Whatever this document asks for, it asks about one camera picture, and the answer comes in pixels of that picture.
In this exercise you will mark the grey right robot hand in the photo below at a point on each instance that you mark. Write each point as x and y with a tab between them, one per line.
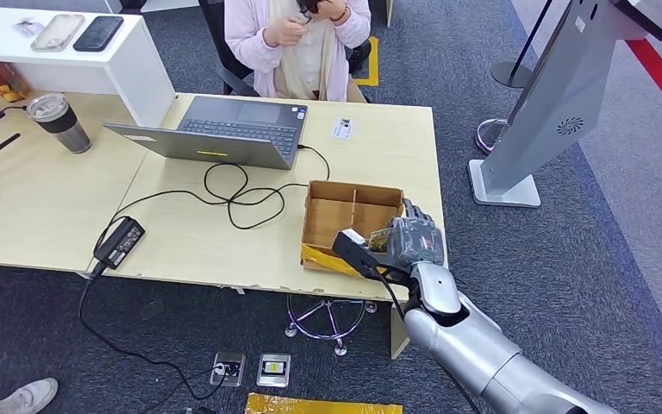
419	243

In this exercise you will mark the room key card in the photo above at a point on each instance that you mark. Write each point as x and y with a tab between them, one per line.
380	241

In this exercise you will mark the white ID card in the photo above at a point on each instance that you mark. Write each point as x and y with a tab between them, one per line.
342	128

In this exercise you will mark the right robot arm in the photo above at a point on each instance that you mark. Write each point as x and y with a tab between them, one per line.
479	354

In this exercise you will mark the person's left hand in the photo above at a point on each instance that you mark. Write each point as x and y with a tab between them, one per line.
331	8

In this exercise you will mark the person's hand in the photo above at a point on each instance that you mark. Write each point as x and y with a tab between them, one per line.
331	8
282	31

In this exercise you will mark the person's right hand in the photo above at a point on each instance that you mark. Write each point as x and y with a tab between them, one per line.
282	31

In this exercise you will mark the person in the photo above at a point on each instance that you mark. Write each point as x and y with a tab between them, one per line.
251	51

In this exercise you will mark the light wood desk leg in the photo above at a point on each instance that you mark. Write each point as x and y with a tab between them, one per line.
398	337

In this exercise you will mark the chrome round stanchion base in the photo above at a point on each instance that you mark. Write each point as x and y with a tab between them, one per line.
488	137

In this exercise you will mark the chrome stool base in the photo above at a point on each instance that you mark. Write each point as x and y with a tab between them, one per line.
340	348

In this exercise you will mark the steel floor socket yellow label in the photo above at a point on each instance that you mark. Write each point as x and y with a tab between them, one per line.
274	370

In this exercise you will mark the yellow floor tape square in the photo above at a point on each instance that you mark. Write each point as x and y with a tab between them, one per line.
308	405

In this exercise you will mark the silver kiosk stand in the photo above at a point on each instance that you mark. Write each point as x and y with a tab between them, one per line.
559	103

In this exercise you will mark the grey laptop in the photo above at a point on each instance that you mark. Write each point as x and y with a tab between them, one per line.
239	123

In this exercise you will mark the steel floor socket plate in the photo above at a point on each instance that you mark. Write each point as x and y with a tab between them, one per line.
228	371

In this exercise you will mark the black office chair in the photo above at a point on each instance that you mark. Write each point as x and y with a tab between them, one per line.
228	68

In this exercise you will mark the black laptop power adapter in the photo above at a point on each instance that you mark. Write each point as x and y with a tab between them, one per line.
119	243

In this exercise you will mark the white desk riser shelf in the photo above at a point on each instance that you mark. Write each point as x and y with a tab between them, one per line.
137	74

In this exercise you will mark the steel tumbler with lid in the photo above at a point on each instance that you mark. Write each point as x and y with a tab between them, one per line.
60	126

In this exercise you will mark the black smartphone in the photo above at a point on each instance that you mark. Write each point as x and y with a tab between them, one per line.
98	33

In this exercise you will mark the clear phone case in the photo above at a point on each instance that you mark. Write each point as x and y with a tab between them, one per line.
57	32

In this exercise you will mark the white sneaker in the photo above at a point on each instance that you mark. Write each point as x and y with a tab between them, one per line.
17	400

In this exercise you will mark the small clear wrapper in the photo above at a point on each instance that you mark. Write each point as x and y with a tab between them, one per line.
27	27

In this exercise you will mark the orange snack bag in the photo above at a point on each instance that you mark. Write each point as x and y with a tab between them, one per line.
1	80

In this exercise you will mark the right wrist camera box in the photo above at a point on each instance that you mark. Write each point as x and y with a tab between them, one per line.
352	237

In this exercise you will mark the black stanchion post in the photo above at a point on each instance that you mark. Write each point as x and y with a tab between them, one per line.
511	76

